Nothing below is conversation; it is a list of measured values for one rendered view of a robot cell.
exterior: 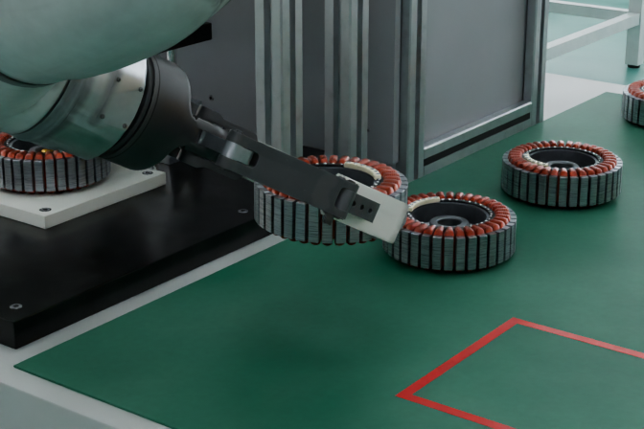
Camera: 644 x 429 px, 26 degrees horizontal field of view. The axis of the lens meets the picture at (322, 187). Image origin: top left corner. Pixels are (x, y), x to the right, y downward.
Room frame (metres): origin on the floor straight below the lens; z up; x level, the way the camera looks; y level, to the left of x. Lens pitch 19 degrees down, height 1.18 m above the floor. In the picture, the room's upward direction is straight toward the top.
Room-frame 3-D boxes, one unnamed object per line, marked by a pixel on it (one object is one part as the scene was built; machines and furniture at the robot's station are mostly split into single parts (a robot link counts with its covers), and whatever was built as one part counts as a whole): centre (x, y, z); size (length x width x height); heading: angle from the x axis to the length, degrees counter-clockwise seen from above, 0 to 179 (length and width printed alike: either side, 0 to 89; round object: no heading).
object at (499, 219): (1.10, -0.11, 0.77); 0.11 x 0.11 x 0.04
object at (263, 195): (0.96, -0.01, 0.85); 0.11 x 0.11 x 0.04
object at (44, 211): (1.21, 0.25, 0.78); 0.15 x 0.15 x 0.01; 53
